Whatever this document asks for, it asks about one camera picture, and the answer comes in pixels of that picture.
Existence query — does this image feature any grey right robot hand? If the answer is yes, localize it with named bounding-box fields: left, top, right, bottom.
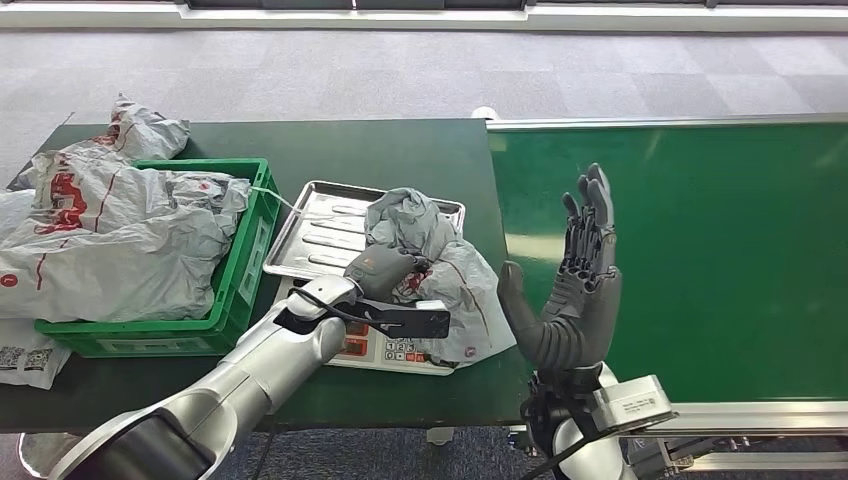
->
left=496, top=162, right=624, bottom=372

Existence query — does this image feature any green conveyor belt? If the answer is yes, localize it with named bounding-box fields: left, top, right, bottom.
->
left=488, top=122, right=848, bottom=404

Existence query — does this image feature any white electronic scale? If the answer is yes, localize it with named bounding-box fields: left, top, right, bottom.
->
left=271, top=274, right=458, bottom=378

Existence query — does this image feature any steel scale tray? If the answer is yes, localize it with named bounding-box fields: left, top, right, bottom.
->
left=262, top=180, right=467, bottom=283

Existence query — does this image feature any green plastic crate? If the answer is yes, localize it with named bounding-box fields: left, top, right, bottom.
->
left=34, top=157, right=283, bottom=359

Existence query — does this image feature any white window sill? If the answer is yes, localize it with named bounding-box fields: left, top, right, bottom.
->
left=0, top=0, right=848, bottom=34

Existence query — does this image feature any large grey courier bag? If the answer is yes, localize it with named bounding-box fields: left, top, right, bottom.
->
left=0, top=148, right=253, bottom=324

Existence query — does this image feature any small grey courier bag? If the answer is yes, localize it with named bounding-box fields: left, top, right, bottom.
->
left=86, top=92, right=192, bottom=164

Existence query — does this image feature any white parcel with QR codes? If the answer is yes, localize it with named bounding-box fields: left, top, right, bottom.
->
left=0, top=317, right=73, bottom=392

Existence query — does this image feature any grey round base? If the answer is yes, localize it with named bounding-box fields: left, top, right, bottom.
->
left=16, top=432, right=84, bottom=480

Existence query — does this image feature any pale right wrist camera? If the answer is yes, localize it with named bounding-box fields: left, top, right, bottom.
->
left=591, top=374, right=678, bottom=435

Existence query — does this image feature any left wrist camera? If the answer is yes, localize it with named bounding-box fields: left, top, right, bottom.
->
left=344, top=298, right=452, bottom=340

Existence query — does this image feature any aluminium conveyor frame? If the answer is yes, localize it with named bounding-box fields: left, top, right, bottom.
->
left=485, top=112, right=848, bottom=475

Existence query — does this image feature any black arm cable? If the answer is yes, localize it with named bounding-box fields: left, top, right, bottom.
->
left=288, top=286, right=402, bottom=329

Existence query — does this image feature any white plastic strap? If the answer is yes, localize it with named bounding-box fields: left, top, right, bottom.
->
left=250, top=186, right=313, bottom=220

